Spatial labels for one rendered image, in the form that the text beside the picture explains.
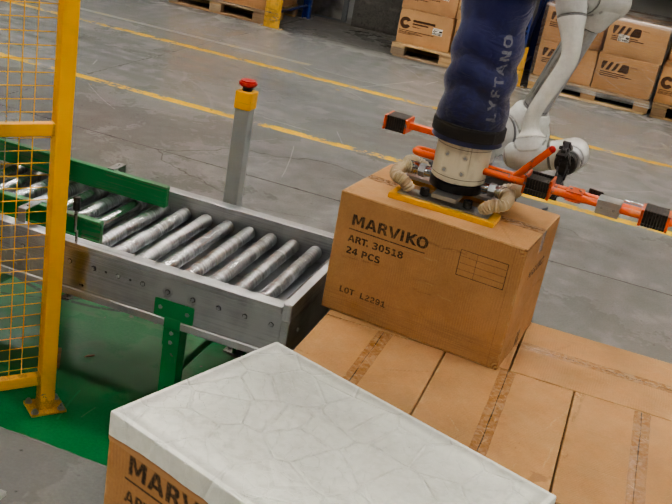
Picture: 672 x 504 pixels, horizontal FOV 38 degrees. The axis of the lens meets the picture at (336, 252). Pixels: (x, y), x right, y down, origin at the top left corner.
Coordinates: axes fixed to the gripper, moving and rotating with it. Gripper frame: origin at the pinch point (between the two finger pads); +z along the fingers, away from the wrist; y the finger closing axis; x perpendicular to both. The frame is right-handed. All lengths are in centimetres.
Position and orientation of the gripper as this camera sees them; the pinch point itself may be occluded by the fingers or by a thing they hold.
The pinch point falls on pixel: (555, 175)
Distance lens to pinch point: 313.8
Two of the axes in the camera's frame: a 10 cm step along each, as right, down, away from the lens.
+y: -1.6, 9.1, 3.8
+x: -9.1, -2.9, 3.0
